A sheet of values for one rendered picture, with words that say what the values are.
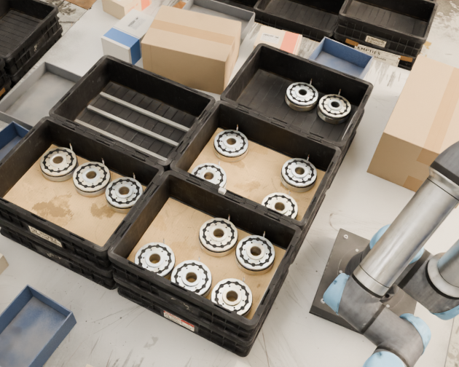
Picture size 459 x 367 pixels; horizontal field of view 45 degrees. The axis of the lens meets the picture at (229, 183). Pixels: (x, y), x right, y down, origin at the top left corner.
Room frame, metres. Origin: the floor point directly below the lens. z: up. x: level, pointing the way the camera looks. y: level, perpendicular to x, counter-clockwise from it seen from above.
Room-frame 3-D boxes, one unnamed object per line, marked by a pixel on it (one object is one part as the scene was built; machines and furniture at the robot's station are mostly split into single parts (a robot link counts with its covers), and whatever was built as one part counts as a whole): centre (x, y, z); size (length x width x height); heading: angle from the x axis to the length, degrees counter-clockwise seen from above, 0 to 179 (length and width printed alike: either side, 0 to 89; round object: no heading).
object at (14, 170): (0.85, 0.41, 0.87); 0.40 x 0.30 x 0.11; 68
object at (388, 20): (2.19, -0.65, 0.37); 0.40 x 0.30 x 0.45; 71
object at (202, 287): (0.63, 0.07, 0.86); 0.10 x 0.10 x 0.01
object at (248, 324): (0.70, 0.04, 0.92); 0.40 x 0.30 x 0.02; 68
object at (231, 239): (0.76, 0.02, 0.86); 0.10 x 0.10 x 0.01
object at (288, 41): (1.67, -0.13, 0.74); 0.16 x 0.12 x 0.07; 79
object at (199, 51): (1.57, 0.18, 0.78); 0.30 x 0.22 x 0.16; 80
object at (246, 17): (1.80, 0.12, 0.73); 0.27 x 0.20 x 0.05; 72
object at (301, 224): (0.98, -0.07, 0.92); 0.40 x 0.30 x 0.02; 68
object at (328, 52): (1.62, -0.36, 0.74); 0.20 x 0.15 x 0.07; 64
